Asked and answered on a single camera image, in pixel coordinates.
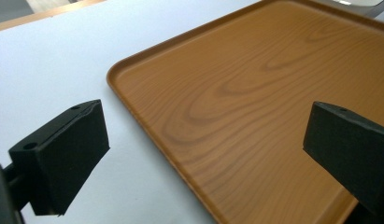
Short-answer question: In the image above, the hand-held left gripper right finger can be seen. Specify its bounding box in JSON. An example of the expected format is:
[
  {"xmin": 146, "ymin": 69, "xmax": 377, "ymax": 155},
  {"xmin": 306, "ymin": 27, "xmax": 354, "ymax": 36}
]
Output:
[{"xmin": 302, "ymin": 101, "xmax": 384, "ymax": 216}]

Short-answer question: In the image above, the wood-grain brown tray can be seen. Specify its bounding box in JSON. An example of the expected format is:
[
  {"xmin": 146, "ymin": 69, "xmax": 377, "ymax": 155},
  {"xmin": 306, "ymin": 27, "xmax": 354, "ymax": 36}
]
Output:
[{"xmin": 106, "ymin": 0, "xmax": 384, "ymax": 224}]

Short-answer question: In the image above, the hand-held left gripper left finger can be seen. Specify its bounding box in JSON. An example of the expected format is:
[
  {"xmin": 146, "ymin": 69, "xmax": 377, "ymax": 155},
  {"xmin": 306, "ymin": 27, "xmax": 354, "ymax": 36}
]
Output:
[{"xmin": 7, "ymin": 99, "xmax": 111, "ymax": 217}]

